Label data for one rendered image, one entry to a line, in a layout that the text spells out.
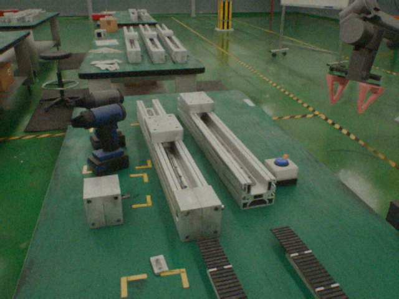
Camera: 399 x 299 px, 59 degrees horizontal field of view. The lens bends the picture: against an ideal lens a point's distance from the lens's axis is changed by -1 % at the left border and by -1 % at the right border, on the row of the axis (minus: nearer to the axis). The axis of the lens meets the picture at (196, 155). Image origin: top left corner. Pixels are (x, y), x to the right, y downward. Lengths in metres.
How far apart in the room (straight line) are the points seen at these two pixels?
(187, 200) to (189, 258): 0.14
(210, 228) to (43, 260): 0.40
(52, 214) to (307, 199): 0.72
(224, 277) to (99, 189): 0.39
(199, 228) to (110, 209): 0.23
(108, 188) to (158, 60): 1.97
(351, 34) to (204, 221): 0.55
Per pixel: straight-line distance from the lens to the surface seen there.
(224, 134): 1.28
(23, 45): 5.22
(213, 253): 0.81
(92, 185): 0.96
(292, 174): 1.13
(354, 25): 0.92
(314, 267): 0.82
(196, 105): 1.44
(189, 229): 0.87
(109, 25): 4.69
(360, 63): 0.98
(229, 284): 0.75
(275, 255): 0.87
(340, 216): 1.05
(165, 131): 1.18
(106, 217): 0.95
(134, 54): 2.83
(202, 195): 0.88
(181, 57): 2.80
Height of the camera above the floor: 1.35
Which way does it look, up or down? 27 degrees down
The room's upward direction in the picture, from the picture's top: straight up
